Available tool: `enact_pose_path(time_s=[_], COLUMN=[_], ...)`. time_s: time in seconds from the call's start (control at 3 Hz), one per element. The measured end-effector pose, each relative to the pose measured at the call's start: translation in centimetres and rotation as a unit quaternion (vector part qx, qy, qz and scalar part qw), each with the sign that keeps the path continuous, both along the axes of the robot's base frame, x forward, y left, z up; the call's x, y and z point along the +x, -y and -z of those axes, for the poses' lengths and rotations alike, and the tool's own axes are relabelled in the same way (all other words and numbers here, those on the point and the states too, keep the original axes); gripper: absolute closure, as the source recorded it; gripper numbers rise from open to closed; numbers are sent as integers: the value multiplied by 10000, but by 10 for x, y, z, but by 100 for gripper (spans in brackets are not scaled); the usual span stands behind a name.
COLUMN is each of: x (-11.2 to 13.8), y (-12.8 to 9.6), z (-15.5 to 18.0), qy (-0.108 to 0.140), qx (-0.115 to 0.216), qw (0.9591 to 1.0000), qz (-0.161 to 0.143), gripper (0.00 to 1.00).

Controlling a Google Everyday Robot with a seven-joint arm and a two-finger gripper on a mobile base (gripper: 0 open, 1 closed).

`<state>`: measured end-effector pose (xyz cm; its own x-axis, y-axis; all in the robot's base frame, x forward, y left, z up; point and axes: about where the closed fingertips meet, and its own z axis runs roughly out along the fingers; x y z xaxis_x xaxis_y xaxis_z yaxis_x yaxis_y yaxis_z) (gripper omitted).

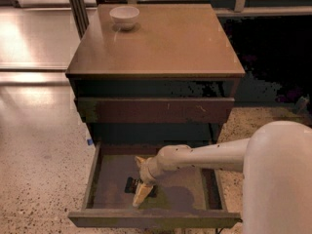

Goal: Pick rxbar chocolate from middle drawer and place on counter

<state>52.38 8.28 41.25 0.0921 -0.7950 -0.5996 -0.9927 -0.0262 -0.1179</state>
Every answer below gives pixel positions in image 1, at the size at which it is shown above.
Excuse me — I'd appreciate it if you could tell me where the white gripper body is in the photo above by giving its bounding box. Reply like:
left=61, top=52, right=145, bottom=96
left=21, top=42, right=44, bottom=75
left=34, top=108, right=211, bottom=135
left=139, top=157, right=161, bottom=185

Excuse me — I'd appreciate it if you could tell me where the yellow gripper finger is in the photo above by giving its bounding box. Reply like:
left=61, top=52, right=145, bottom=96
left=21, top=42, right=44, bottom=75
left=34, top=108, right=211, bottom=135
left=133, top=182, right=153, bottom=208
left=135, top=156, right=146, bottom=168

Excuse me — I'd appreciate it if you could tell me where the black rxbar chocolate bar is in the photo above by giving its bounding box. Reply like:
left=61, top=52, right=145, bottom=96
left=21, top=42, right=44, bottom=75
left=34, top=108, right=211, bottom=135
left=124, top=176, right=157, bottom=198

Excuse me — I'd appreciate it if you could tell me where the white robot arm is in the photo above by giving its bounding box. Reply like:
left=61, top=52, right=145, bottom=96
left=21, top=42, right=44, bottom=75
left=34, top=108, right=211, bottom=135
left=133, top=121, right=312, bottom=234

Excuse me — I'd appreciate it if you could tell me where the brown wooden drawer cabinet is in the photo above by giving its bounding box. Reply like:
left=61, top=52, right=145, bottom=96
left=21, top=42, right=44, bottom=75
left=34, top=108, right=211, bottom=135
left=66, top=5, right=245, bottom=149

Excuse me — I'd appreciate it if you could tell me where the blue tape piece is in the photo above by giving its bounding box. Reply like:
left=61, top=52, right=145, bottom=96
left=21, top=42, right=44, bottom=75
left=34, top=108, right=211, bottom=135
left=87, top=138, right=94, bottom=145

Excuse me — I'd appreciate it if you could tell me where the white ceramic bowl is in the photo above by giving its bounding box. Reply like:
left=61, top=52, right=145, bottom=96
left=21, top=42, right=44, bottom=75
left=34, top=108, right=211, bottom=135
left=109, top=6, right=139, bottom=30

